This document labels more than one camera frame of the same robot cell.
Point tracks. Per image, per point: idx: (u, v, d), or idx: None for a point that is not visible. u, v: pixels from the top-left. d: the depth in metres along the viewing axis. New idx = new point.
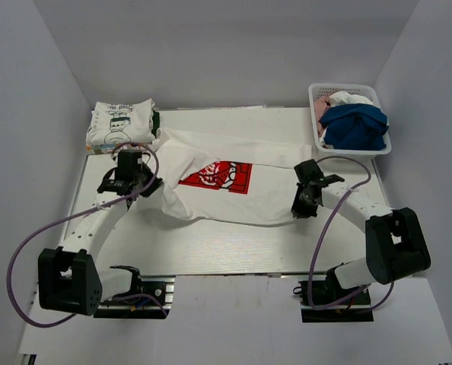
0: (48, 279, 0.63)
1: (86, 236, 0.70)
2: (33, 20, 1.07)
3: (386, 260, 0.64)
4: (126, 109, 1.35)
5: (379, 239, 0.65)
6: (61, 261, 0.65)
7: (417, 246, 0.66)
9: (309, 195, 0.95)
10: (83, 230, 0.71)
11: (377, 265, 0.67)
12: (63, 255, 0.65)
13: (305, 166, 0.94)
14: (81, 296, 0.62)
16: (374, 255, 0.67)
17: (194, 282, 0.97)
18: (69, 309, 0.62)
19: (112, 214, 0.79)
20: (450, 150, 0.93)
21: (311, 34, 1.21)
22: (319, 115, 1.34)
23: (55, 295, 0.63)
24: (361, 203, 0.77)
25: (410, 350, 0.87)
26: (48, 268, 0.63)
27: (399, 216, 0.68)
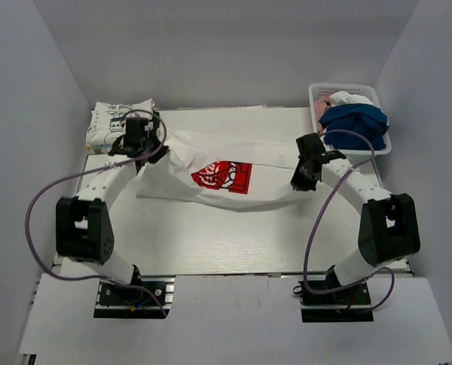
0: (65, 223, 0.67)
1: (100, 189, 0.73)
2: (33, 20, 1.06)
3: (377, 242, 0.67)
4: (125, 109, 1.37)
5: (373, 223, 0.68)
6: (76, 210, 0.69)
7: (409, 232, 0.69)
9: (308, 169, 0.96)
10: (97, 183, 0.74)
11: (367, 247, 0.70)
12: (79, 204, 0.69)
13: (307, 139, 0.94)
14: (94, 241, 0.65)
16: (366, 237, 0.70)
17: (195, 282, 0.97)
18: (84, 255, 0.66)
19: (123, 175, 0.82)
20: (450, 151, 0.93)
21: (312, 34, 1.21)
22: (319, 115, 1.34)
23: (70, 239, 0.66)
24: (360, 185, 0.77)
25: (409, 350, 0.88)
26: (65, 213, 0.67)
27: (396, 201, 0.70)
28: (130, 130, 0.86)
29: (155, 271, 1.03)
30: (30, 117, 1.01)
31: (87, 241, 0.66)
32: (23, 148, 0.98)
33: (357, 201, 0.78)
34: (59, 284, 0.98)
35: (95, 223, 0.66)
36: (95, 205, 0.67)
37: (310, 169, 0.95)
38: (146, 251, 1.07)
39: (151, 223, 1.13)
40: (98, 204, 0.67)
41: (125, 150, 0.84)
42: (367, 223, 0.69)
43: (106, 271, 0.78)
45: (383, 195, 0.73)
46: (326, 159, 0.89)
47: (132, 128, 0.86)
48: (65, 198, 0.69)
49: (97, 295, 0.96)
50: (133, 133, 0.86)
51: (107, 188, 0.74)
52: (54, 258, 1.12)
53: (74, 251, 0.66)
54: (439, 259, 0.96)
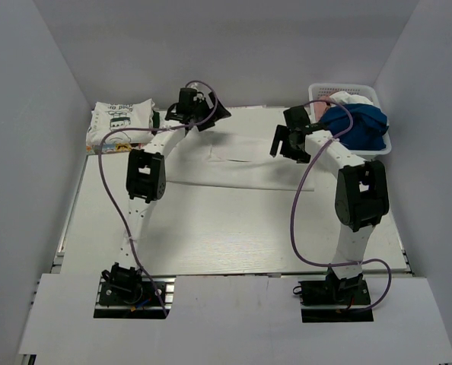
0: (132, 168, 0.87)
1: (158, 146, 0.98)
2: (34, 20, 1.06)
3: (351, 204, 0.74)
4: (126, 109, 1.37)
5: (347, 187, 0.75)
6: (141, 160, 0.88)
7: (379, 195, 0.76)
9: (293, 141, 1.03)
10: (157, 141, 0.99)
11: (342, 208, 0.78)
12: (144, 155, 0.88)
13: (294, 112, 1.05)
14: (154, 183, 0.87)
16: (342, 200, 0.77)
17: (194, 282, 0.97)
18: (146, 192, 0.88)
19: (176, 138, 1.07)
20: (450, 150, 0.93)
21: (312, 34, 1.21)
22: (319, 115, 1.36)
23: (136, 180, 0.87)
24: (338, 153, 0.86)
25: (409, 350, 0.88)
26: (133, 160, 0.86)
27: (370, 166, 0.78)
28: (181, 100, 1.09)
29: (151, 271, 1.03)
30: (29, 116, 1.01)
31: (148, 184, 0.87)
32: (23, 149, 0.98)
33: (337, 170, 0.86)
34: (59, 284, 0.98)
35: (155, 171, 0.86)
36: (157, 157, 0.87)
37: (294, 140, 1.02)
38: (145, 251, 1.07)
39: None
40: (159, 158, 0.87)
41: (177, 115, 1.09)
42: (342, 185, 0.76)
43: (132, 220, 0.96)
45: (357, 163, 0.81)
46: (309, 131, 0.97)
47: (182, 99, 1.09)
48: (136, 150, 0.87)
49: (98, 295, 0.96)
50: (184, 103, 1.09)
51: (164, 145, 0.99)
52: (55, 258, 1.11)
53: (138, 190, 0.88)
54: (440, 258, 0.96)
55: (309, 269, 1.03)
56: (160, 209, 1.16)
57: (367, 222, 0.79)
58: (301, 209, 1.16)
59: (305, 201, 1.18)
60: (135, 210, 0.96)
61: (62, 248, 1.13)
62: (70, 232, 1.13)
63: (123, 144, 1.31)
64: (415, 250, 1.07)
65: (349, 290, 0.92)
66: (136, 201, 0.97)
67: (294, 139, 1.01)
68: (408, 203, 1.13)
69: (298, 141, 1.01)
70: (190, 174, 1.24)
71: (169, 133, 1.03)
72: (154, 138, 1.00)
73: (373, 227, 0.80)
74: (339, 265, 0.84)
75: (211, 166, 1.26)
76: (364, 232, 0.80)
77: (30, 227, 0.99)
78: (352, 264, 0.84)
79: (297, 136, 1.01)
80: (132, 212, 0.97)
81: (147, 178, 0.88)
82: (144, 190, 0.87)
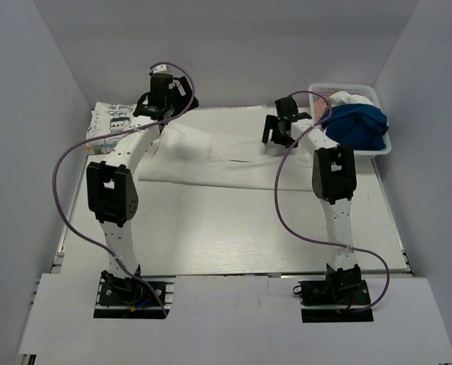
0: (95, 187, 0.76)
1: (124, 154, 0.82)
2: (34, 20, 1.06)
3: (323, 181, 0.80)
4: (126, 109, 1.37)
5: (321, 166, 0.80)
6: (104, 172, 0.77)
7: (348, 173, 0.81)
9: (282, 127, 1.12)
10: (123, 149, 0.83)
11: (316, 185, 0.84)
12: (106, 168, 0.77)
13: (284, 101, 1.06)
14: (121, 204, 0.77)
16: (316, 177, 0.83)
17: (194, 282, 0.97)
18: (114, 211, 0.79)
19: (148, 138, 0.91)
20: (450, 150, 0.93)
21: (312, 34, 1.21)
22: (319, 115, 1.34)
23: (101, 199, 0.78)
24: (316, 137, 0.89)
25: (409, 351, 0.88)
26: (94, 179, 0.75)
27: (341, 149, 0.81)
28: (154, 89, 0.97)
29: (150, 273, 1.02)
30: (30, 117, 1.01)
31: (115, 203, 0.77)
32: (23, 149, 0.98)
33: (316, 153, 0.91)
34: (59, 284, 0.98)
35: (120, 190, 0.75)
36: (121, 172, 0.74)
37: (283, 127, 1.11)
38: (148, 252, 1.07)
39: (150, 220, 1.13)
40: (123, 172, 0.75)
41: (150, 109, 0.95)
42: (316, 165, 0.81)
43: (109, 239, 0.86)
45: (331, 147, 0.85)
46: (295, 117, 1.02)
47: (154, 87, 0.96)
48: (93, 166, 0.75)
49: (97, 295, 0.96)
50: (157, 90, 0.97)
51: (132, 153, 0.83)
52: (54, 258, 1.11)
53: (104, 209, 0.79)
54: (439, 258, 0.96)
55: (309, 269, 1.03)
56: (162, 210, 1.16)
57: (342, 195, 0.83)
58: (300, 209, 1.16)
59: (305, 201, 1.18)
60: (110, 233, 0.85)
61: (62, 248, 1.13)
62: (70, 231, 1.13)
63: None
64: (415, 251, 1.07)
65: (349, 290, 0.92)
66: (109, 225, 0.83)
67: (282, 126, 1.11)
68: (408, 204, 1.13)
69: (285, 127, 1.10)
70: (189, 174, 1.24)
71: (138, 134, 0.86)
72: (118, 145, 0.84)
73: (348, 201, 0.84)
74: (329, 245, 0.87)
75: (210, 166, 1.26)
76: (342, 207, 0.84)
77: (30, 226, 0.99)
78: (346, 247, 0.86)
79: (284, 123, 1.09)
80: (109, 233, 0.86)
81: (112, 196, 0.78)
82: (110, 209, 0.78)
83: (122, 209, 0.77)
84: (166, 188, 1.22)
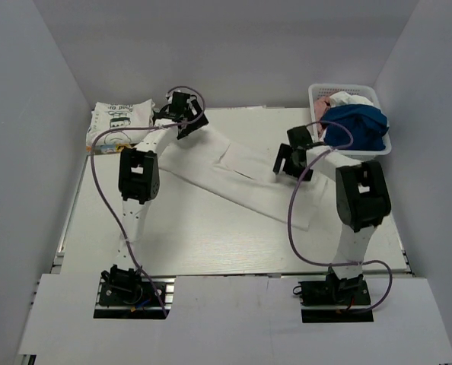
0: (125, 169, 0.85)
1: (151, 144, 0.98)
2: (34, 20, 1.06)
3: (351, 203, 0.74)
4: (126, 109, 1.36)
5: (346, 185, 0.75)
6: (135, 158, 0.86)
7: (380, 192, 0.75)
9: (296, 159, 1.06)
10: (150, 140, 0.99)
11: (344, 208, 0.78)
12: (135, 154, 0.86)
13: (297, 131, 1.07)
14: (148, 183, 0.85)
16: (342, 200, 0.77)
17: (194, 282, 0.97)
18: (140, 192, 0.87)
19: (169, 135, 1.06)
20: (450, 151, 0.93)
21: (312, 34, 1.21)
22: (319, 115, 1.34)
23: (129, 181, 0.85)
24: (336, 158, 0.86)
25: (409, 351, 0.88)
26: (125, 162, 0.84)
27: (368, 167, 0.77)
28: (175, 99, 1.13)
29: (150, 271, 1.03)
30: (29, 116, 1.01)
31: (141, 183, 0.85)
32: (23, 149, 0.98)
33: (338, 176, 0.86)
34: (59, 284, 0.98)
35: (149, 171, 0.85)
36: (150, 156, 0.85)
37: (297, 158, 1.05)
38: (151, 244, 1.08)
39: (154, 214, 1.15)
40: (153, 156, 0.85)
41: (170, 115, 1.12)
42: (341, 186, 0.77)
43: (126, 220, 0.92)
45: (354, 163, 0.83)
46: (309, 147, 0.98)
47: (175, 99, 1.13)
48: (126, 150, 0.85)
49: (97, 296, 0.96)
50: (176, 102, 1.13)
51: (157, 144, 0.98)
52: (55, 258, 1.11)
53: (130, 190, 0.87)
54: (439, 258, 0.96)
55: (308, 270, 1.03)
56: (167, 203, 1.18)
57: (369, 223, 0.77)
58: (303, 211, 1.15)
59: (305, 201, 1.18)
60: (129, 211, 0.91)
61: (62, 248, 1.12)
62: (70, 232, 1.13)
63: (124, 144, 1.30)
64: (415, 251, 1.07)
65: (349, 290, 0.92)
66: (131, 204, 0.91)
67: (296, 157, 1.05)
68: (408, 204, 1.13)
69: (300, 157, 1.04)
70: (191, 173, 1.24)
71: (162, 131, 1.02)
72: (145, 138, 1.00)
73: (374, 228, 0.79)
74: (339, 264, 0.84)
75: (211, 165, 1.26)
76: (365, 233, 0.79)
77: (30, 227, 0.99)
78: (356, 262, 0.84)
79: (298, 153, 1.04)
80: (127, 214, 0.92)
81: (140, 178, 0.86)
82: (137, 189, 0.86)
83: (147, 188, 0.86)
84: (171, 180, 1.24)
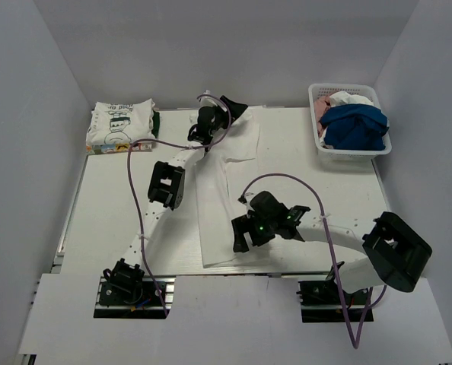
0: (156, 178, 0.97)
1: (181, 161, 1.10)
2: (33, 20, 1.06)
3: (400, 270, 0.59)
4: (126, 109, 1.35)
5: (383, 255, 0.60)
6: (164, 171, 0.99)
7: (415, 241, 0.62)
9: (284, 234, 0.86)
10: (180, 157, 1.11)
11: (393, 278, 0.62)
12: (167, 168, 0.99)
13: (264, 204, 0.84)
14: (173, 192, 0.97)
16: (387, 271, 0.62)
17: (194, 281, 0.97)
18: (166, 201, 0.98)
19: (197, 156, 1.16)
20: (450, 151, 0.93)
21: (312, 34, 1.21)
22: (319, 115, 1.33)
23: (158, 189, 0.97)
24: (345, 226, 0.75)
25: (409, 351, 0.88)
26: (157, 171, 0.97)
27: (383, 220, 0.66)
28: (201, 122, 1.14)
29: (152, 270, 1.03)
30: (29, 116, 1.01)
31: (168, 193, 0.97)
32: (23, 149, 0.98)
33: (354, 245, 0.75)
34: (59, 285, 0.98)
35: (176, 183, 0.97)
36: (179, 171, 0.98)
37: (288, 234, 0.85)
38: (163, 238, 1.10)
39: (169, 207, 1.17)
40: (180, 171, 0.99)
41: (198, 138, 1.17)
42: (380, 259, 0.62)
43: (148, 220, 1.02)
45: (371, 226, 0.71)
46: (295, 220, 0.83)
47: (202, 123, 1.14)
48: (161, 163, 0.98)
49: (98, 295, 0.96)
50: (202, 125, 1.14)
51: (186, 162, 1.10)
52: (55, 258, 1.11)
53: (157, 198, 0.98)
54: (438, 258, 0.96)
55: (309, 269, 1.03)
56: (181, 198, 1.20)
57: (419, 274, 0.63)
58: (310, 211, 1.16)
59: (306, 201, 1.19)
60: (152, 211, 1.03)
61: (62, 248, 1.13)
62: (70, 232, 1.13)
63: (123, 144, 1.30)
64: None
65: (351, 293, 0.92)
66: (155, 204, 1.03)
67: (285, 233, 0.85)
68: (409, 204, 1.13)
69: (291, 233, 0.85)
70: (198, 170, 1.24)
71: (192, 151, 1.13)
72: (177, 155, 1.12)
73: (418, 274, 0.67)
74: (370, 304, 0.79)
75: (218, 161, 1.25)
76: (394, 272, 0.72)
77: (30, 227, 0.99)
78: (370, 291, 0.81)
79: (286, 229, 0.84)
80: (149, 214, 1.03)
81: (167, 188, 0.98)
82: (162, 198, 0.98)
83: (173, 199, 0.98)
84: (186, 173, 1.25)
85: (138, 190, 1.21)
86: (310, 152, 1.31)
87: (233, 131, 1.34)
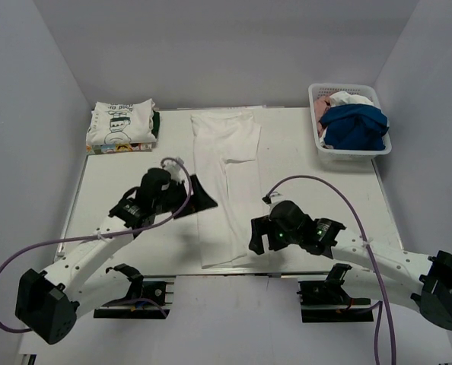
0: (23, 299, 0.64)
1: (73, 268, 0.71)
2: (33, 20, 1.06)
3: None
4: (126, 109, 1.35)
5: (445, 304, 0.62)
6: (42, 283, 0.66)
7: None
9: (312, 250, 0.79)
10: (74, 258, 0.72)
11: (439, 315, 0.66)
12: (42, 283, 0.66)
13: (291, 214, 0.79)
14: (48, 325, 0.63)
16: (436, 309, 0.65)
17: (194, 283, 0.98)
18: (37, 331, 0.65)
19: (112, 245, 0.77)
20: (450, 151, 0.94)
21: (312, 33, 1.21)
22: (319, 115, 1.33)
23: (27, 313, 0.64)
24: (394, 260, 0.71)
25: (409, 352, 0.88)
26: (26, 290, 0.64)
27: (438, 261, 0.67)
28: (144, 185, 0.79)
29: (154, 270, 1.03)
30: (29, 116, 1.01)
31: (41, 323, 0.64)
32: (23, 149, 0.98)
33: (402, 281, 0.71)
34: None
35: (49, 310, 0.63)
36: (54, 294, 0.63)
37: (315, 250, 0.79)
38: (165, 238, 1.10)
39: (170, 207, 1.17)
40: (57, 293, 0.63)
41: (129, 210, 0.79)
42: (436, 303, 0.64)
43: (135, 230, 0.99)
45: (424, 265, 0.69)
46: (326, 236, 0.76)
47: (144, 186, 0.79)
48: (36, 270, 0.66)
49: None
50: (145, 192, 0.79)
51: (80, 268, 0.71)
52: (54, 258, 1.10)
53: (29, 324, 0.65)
54: None
55: (310, 269, 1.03)
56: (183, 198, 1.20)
57: None
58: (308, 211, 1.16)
59: (306, 201, 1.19)
60: None
61: (62, 248, 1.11)
62: (70, 232, 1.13)
63: (123, 144, 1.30)
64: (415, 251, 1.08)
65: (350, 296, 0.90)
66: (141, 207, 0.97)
67: (312, 249, 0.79)
68: (409, 204, 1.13)
69: (319, 249, 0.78)
70: (198, 171, 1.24)
71: (100, 242, 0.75)
72: (70, 255, 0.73)
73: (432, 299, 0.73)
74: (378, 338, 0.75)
75: (218, 162, 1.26)
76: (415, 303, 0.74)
77: (30, 227, 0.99)
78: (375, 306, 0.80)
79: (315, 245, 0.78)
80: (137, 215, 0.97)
81: (39, 313, 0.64)
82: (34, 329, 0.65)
83: (46, 332, 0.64)
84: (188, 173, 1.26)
85: None
86: (310, 153, 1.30)
87: (233, 131, 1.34)
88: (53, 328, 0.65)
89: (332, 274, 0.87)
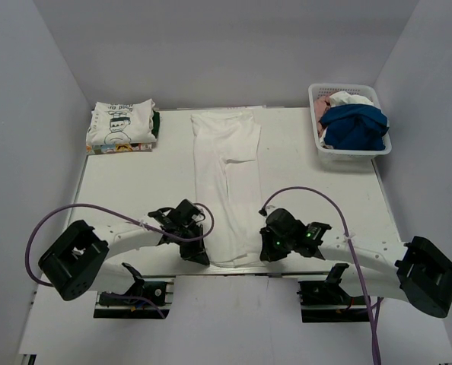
0: (62, 244, 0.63)
1: (115, 235, 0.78)
2: (33, 20, 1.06)
3: (436, 299, 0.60)
4: (126, 109, 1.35)
5: (422, 286, 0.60)
6: (83, 237, 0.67)
7: (444, 265, 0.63)
9: (304, 252, 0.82)
10: (117, 229, 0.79)
11: (424, 304, 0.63)
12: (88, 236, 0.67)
13: (282, 221, 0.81)
14: (73, 276, 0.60)
16: (418, 296, 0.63)
17: (194, 282, 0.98)
18: (56, 282, 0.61)
19: (146, 235, 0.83)
20: (450, 151, 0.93)
21: (312, 34, 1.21)
22: (319, 115, 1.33)
23: (58, 259, 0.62)
24: (373, 249, 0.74)
25: (409, 353, 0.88)
26: (70, 236, 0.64)
27: (414, 246, 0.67)
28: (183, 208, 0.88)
29: (154, 270, 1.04)
30: (29, 116, 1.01)
31: (66, 272, 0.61)
32: (23, 148, 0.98)
33: (385, 271, 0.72)
34: None
35: (84, 262, 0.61)
36: (94, 249, 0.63)
37: (307, 253, 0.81)
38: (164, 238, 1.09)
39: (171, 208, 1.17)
40: (97, 249, 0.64)
41: (164, 220, 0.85)
42: (414, 287, 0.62)
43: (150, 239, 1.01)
45: (399, 252, 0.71)
46: (316, 238, 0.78)
47: (183, 207, 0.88)
48: (85, 223, 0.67)
49: (98, 295, 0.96)
50: (180, 214, 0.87)
51: (121, 238, 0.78)
52: None
53: (49, 273, 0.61)
54: None
55: (309, 269, 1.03)
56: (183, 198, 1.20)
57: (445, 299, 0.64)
58: (308, 211, 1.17)
59: (305, 200, 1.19)
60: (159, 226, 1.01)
61: None
62: None
63: (123, 144, 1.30)
64: None
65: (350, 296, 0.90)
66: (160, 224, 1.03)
67: (303, 252, 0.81)
68: (409, 204, 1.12)
69: (310, 251, 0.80)
70: (198, 171, 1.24)
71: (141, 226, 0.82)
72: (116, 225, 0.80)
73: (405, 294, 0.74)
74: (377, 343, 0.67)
75: (218, 162, 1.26)
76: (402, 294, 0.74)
77: (30, 227, 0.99)
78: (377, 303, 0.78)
79: (307, 249, 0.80)
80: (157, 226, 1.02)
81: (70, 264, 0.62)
82: (55, 278, 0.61)
83: (67, 284, 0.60)
84: (188, 173, 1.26)
85: (138, 190, 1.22)
86: (310, 153, 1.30)
87: (233, 131, 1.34)
88: (73, 284, 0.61)
89: (332, 274, 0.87)
